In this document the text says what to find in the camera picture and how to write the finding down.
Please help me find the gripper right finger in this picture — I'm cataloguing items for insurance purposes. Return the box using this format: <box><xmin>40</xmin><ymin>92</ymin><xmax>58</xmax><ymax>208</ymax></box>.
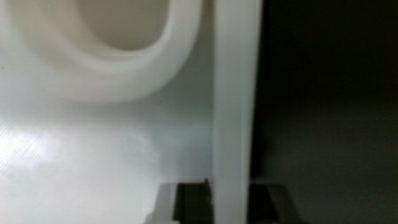
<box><xmin>248</xmin><ymin>183</ymin><xmax>307</xmax><ymax>224</ymax></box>

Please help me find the white square table top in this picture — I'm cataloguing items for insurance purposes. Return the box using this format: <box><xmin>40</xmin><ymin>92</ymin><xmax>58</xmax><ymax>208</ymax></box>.
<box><xmin>0</xmin><ymin>0</ymin><xmax>262</xmax><ymax>224</ymax></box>

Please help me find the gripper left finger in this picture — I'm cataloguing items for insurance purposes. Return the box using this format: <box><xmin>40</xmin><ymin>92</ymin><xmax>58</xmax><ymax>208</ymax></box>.
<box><xmin>141</xmin><ymin>180</ymin><xmax>212</xmax><ymax>224</ymax></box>

